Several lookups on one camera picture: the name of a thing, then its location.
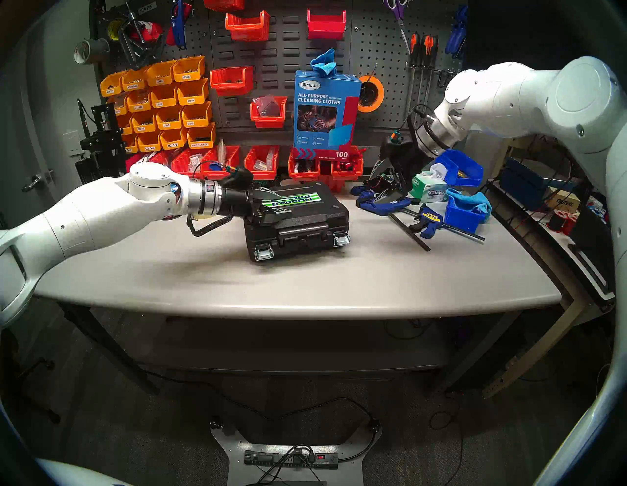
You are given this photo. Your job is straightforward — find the red wall bin with bag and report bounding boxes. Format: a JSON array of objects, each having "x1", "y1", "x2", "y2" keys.
[{"x1": 250, "y1": 96, "x2": 288, "y2": 129}]

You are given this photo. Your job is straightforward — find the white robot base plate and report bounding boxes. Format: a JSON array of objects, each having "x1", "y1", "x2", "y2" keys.
[{"x1": 210, "y1": 416, "x2": 384, "y2": 486}]

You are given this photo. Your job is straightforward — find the green white Kimtech wipes box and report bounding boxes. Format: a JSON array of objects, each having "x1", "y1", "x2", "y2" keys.
[{"x1": 410, "y1": 169, "x2": 449, "y2": 204}]

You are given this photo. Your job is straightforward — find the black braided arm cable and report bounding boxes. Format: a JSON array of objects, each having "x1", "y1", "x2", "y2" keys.
[
  {"x1": 186, "y1": 213, "x2": 235, "y2": 238},
  {"x1": 406, "y1": 104, "x2": 436, "y2": 147}
]

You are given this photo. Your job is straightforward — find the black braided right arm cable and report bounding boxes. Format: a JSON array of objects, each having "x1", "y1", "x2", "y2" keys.
[{"x1": 406, "y1": 104, "x2": 436, "y2": 147}]

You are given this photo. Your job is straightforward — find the blue cleaning cloths box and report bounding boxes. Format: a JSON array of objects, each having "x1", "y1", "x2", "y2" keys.
[{"x1": 293, "y1": 69, "x2": 362, "y2": 160}]

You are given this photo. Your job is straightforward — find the small blue plastic bin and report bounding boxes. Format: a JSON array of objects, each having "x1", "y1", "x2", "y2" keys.
[{"x1": 445, "y1": 192, "x2": 492, "y2": 235}]

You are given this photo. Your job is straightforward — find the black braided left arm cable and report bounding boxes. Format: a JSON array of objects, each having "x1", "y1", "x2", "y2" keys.
[{"x1": 186, "y1": 213, "x2": 235, "y2": 238}]

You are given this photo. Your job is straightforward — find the black power strip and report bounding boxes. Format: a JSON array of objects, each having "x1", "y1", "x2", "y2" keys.
[{"x1": 243, "y1": 450, "x2": 339, "y2": 470}]

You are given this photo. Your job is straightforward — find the dark table leg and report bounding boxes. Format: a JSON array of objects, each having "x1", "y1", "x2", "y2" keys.
[
  {"x1": 61, "y1": 305, "x2": 160, "y2": 396},
  {"x1": 426, "y1": 314, "x2": 520, "y2": 392}
]

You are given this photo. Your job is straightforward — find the dark round-hole pegboard panel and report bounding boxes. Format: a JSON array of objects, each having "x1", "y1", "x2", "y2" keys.
[
  {"x1": 88, "y1": 0, "x2": 212, "y2": 133},
  {"x1": 349, "y1": 0, "x2": 473, "y2": 143}
]

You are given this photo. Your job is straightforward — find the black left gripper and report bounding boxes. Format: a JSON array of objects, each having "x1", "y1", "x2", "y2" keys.
[{"x1": 219, "y1": 185, "x2": 294, "y2": 227}]

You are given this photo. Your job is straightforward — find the black plastic tool box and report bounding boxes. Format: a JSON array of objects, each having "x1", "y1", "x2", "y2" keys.
[{"x1": 243, "y1": 184, "x2": 352, "y2": 263}]

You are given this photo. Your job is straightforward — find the orange tape roll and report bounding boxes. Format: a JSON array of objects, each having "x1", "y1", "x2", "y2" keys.
[{"x1": 357, "y1": 74, "x2": 385, "y2": 113}]

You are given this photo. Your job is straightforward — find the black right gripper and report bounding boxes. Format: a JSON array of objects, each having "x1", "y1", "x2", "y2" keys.
[{"x1": 369, "y1": 139, "x2": 430, "y2": 201}]

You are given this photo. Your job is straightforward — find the black C-clamp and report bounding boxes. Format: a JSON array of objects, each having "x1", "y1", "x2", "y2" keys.
[{"x1": 118, "y1": 2, "x2": 165, "y2": 69}]

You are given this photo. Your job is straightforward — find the large blue bar clamp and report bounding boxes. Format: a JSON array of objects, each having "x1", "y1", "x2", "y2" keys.
[{"x1": 358, "y1": 195, "x2": 432, "y2": 253}]

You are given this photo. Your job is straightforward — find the large blue plastic bin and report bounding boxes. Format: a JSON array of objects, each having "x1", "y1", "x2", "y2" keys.
[{"x1": 434, "y1": 149, "x2": 484, "y2": 188}]

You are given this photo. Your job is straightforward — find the blue red utility cutter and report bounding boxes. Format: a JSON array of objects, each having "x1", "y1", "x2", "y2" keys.
[{"x1": 166, "y1": 0, "x2": 193, "y2": 49}]

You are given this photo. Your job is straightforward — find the blue microfiber cloth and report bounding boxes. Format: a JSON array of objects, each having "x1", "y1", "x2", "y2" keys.
[{"x1": 447, "y1": 189, "x2": 492, "y2": 215}]

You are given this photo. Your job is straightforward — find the orange black screwdriver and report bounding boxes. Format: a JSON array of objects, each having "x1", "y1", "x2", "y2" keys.
[
  {"x1": 425, "y1": 35, "x2": 439, "y2": 98},
  {"x1": 404, "y1": 33, "x2": 420, "y2": 123},
  {"x1": 416, "y1": 35, "x2": 432, "y2": 106}
]

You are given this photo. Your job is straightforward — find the blue spring clamp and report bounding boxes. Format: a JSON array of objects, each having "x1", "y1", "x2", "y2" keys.
[{"x1": 445, "y1": 6, "x2": 468, "y2": 59}]

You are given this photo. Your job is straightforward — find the red white tape roll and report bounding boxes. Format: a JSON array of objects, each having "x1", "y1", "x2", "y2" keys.
[{"x1": 130, "y1": 21, "x2": 162, "y2": 44}]

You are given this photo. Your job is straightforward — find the dark blue crate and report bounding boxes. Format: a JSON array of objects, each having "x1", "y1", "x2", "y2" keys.
[{"x1": 500, "y1": 157, "x2": 547, "y2": 209}]

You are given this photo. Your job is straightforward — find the blue cloth in box opening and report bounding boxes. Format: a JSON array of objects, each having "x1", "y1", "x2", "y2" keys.
[{"x1": 310, "y1": 48, "x2": 338, "y2": 76}]

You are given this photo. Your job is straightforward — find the orange-red wall bin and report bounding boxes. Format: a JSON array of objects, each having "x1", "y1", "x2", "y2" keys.
[{"x1": 225, "y1": 10, "x2": 270, "y2": 42}]

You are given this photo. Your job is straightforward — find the grey duct tape roll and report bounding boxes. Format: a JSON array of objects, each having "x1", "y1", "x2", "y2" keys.
[{"x1": 73, "y1": 38, "x2": 111, "y2": 66}]

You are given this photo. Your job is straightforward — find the black flat panel device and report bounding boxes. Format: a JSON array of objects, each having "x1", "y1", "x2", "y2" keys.
[{"x1": 568, "y1": 206, "x2": 618, "y2": 299}]

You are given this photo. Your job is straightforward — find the purple handled scissors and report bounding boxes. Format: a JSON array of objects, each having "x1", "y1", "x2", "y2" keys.
[{"x1": 384, "y1": 0, "x2": 410, "y2": 54}]

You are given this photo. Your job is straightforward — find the dark louvered wall panel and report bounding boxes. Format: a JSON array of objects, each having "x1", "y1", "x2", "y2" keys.
[{"x1": 208, "y1": 0, "x2": 354, "y2": 143}]

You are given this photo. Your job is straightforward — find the small cardboard box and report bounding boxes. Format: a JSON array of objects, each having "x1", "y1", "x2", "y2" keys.
[{"x1": 546, "y1": 189, "x2": 581, "y2": 212}]

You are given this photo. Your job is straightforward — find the silver door handle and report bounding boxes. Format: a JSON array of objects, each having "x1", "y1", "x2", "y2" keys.
[{"x1": 21, "y1": 169, "x2": 55, "y2": 193}]

